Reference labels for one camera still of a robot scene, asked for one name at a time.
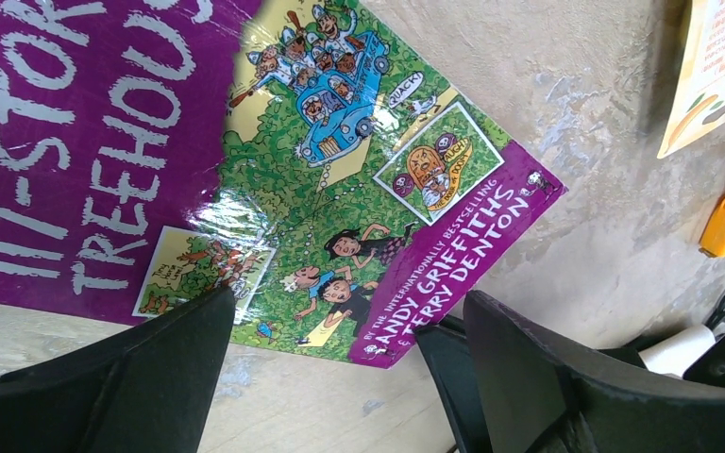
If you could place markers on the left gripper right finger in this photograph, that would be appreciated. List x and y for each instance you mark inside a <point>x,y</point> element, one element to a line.
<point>510,385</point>

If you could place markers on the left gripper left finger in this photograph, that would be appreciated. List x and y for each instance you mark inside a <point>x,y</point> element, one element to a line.
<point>146,389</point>

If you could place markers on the purple paperback book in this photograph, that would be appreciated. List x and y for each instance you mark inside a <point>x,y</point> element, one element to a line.
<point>298,153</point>

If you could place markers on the tan paper card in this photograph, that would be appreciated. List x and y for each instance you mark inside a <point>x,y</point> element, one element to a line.
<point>699,102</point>

